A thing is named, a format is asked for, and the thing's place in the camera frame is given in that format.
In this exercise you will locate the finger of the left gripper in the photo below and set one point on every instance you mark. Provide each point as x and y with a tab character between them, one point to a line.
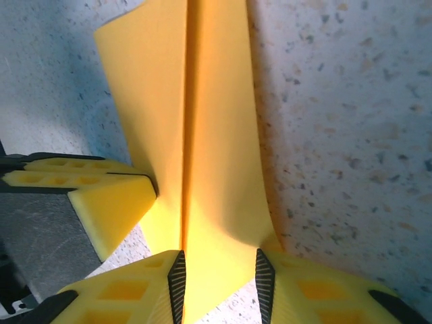
111	209
84	164

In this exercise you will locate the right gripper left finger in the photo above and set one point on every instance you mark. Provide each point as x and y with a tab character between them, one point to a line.
128	297

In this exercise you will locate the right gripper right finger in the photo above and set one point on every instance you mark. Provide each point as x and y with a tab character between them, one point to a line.
320	297

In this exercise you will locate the yellow cloth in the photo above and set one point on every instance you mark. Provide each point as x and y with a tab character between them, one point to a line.
219	101

